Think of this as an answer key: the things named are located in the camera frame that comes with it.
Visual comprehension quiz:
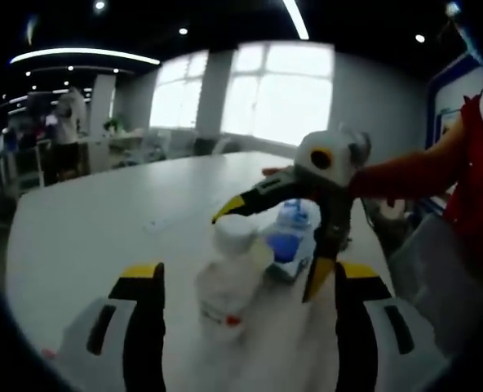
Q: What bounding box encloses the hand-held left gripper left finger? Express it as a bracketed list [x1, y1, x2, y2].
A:
[60, 261, 167, 392]

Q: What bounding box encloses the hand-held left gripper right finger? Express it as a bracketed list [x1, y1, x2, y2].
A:
[334, 261, 451, 392]

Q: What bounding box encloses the clear packet with blue pad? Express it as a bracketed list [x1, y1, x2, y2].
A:
[264, 228, 320, 283]

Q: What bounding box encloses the clear bottle with red label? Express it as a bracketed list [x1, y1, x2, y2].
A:
[195, 215, 264, 342]

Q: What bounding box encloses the white tabletop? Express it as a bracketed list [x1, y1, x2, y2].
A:
[4, 150, 397, 392]

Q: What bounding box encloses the person's right hand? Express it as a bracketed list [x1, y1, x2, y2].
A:
[261, 166, 293, 178]

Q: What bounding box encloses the large bright window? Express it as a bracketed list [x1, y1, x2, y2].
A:
[222, 42, 335, 147]

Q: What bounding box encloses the person's grey garment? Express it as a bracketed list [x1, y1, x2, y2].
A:
[388, 212, 483, 361]

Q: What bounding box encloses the blue framed board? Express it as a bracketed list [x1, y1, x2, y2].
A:
[423, 51, 483, 214]

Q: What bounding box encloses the narrow bright window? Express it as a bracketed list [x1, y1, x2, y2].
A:
[148, 54, 209, 132]

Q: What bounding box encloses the person in red sleeve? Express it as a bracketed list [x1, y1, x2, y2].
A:
[443, 96, 483, 267]

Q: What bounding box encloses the straight ceiling light strip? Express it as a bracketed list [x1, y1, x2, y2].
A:
[281, 0, 311, 41]

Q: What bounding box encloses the potted green plant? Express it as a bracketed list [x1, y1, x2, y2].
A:
[101, 115, 125, 135]

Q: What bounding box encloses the curved ceiling light strip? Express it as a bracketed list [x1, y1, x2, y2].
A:
[10, 47, 162, 67]

